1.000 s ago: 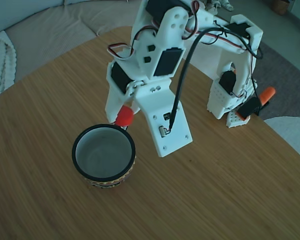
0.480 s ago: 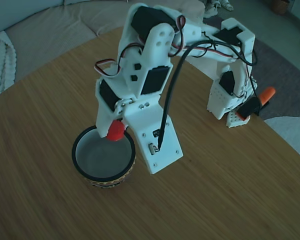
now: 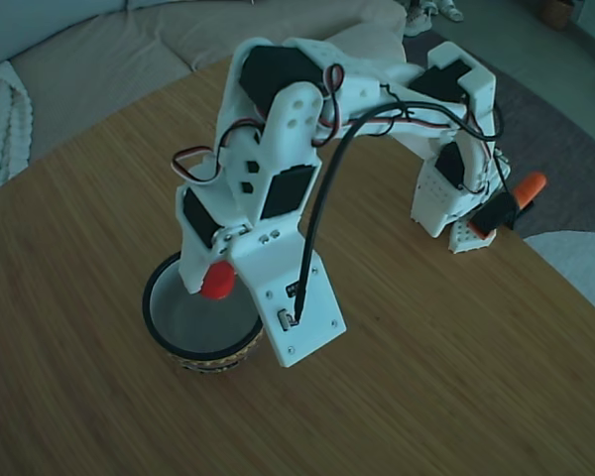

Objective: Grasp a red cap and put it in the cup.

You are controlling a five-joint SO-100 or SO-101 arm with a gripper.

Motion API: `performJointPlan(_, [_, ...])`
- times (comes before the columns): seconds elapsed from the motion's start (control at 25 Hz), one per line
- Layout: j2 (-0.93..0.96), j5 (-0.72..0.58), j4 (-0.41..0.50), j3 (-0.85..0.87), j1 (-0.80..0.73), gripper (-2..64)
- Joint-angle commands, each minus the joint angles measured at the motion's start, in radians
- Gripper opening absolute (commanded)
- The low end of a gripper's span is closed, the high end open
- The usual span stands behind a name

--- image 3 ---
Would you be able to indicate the red bottle cap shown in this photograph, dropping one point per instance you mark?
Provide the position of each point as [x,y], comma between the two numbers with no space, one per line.
[219,281]

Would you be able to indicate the patterned mug with black rim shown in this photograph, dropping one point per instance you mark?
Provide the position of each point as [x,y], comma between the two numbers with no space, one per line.
[198,322]

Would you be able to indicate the beige sofa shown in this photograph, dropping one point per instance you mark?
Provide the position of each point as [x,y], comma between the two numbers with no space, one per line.
[129,64]

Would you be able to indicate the white knitted blanket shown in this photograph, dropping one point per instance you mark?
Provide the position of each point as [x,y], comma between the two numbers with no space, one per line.
[2,129]

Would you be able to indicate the white textured ottoman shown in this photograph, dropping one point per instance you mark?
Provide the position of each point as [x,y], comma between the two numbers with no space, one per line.
[372,44]

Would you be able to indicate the white sneaker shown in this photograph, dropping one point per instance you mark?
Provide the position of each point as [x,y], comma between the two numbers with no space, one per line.
[417,22]
[450,12]

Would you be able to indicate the orange and black clamp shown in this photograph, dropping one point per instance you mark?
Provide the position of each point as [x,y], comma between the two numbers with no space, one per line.
[530,188]

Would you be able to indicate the grey rug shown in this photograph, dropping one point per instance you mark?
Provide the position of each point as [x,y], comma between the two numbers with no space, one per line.
[575,163]

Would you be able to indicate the white round rug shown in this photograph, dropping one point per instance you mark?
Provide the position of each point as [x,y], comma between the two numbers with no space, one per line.
[585,268]

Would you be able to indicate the woven basket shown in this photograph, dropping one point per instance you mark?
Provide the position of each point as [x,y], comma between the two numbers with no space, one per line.
[555,15]

